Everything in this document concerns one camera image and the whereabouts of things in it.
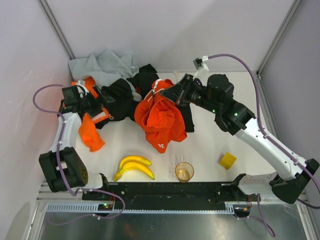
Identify orange shorts white drawstring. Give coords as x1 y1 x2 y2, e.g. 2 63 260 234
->
134 79 187 154

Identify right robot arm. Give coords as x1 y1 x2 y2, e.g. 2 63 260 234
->
160 74 320 204

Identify upper yellow banana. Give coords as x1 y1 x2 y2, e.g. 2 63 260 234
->
118 155 153 175

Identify right aluminium frame rail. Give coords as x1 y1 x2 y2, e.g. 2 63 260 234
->
251 71 295 183

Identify grey cloth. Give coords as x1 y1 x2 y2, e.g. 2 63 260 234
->
68 49 139 88

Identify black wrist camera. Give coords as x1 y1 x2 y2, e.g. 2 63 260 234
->
206 74 234 104
62 85 81 107

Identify right aluminium frame post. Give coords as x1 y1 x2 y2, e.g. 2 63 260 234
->
256 0 304 77

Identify yellow banana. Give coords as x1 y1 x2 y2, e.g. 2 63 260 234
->
118 155 153 175
113 161 156 182

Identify yellow cube block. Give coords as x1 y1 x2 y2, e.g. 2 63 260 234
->
219 152 237 170

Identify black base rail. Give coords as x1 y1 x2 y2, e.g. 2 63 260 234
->
82 181 261 212

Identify grey slotted cable duct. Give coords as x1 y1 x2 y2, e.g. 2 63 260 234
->
46 202 251 215

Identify aluminium frame post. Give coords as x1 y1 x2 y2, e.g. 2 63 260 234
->
256 0 304 77
37 0 75 60

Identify orange cloth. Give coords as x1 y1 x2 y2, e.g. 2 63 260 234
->
71 77 113 152

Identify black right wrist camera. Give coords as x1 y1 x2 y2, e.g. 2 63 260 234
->
206 74 234 104

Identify lower yellow banana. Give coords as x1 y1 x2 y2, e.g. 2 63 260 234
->
113 161 156 182

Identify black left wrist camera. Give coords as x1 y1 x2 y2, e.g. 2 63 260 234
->
62 85 81 107

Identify left aluminium frame post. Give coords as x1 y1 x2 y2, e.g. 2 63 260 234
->
37 0 75 60

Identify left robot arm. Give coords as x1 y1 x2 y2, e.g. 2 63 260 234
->
39 83 114 196

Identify amber plastic cup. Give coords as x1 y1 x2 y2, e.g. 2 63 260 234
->
175 162 195 183

